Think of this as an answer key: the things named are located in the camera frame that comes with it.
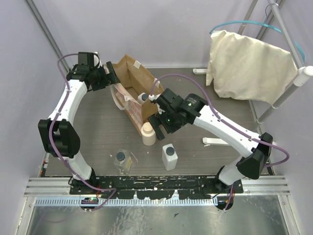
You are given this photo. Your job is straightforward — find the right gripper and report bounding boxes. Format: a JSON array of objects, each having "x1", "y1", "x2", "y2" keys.
[{"x1": 148, "y1": 109, "x2": 187, "y2": 141}]

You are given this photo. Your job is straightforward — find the white bottle black cap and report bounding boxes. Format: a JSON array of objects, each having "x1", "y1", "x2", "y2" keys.
[
  {"x1": 137, "y1": 93, "x2": 149, "y2": 104},
  {"x1": 162, "y1": 143, "x2": 178, "y2": 171}
]

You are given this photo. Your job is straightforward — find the brown paper bag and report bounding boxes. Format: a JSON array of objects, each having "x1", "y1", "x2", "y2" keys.
[{"x1": 112, "y1": 55, "x2": 164, "y2": 133}]

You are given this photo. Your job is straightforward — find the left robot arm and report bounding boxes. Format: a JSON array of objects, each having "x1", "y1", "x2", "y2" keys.
[{"x1": 38, "y1": 52, "x2": 120, "y2": 194}]

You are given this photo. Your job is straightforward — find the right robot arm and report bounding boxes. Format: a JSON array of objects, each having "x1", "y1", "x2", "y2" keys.
[{"x1": 148, "y1": 89, "x2": 273, "y2": 193}]

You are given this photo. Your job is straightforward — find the cream canvas cloth bag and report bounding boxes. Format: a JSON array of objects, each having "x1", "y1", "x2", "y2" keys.
[{"x1": 206, "y1": 30, "x2": 297, "y2": 105}]

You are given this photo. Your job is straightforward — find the beige round bottle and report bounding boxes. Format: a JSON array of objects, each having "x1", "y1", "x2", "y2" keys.
[{"x1": 140, "y1": 122, "x2": 156, "y2": 146}]

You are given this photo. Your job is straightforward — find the clear glass bottle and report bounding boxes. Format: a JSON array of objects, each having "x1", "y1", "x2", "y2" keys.
[{"x1": 114, "y1": 149, "x2": 133, "y2": 175}]

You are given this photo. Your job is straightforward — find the white rack foot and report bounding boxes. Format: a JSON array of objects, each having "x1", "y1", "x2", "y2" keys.
[{"x1": 202, "y1": 137, "x2": 229, "y2": 146}]

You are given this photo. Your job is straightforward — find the teal hanger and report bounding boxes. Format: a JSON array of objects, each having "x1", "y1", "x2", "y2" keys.
[{"x1": 209, "y1": 20, "x2": 306, "y2": 62}]

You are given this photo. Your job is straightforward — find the grey clothes rack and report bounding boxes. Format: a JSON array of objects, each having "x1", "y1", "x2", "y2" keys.
[{"x1": 238, "y1": 0, "x2": 313, "y2": 123}]

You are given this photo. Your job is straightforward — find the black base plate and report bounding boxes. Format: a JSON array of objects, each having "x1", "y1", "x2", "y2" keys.
[{"x1": 68, "y1": 175, "x2": 230, "y2": 200}]

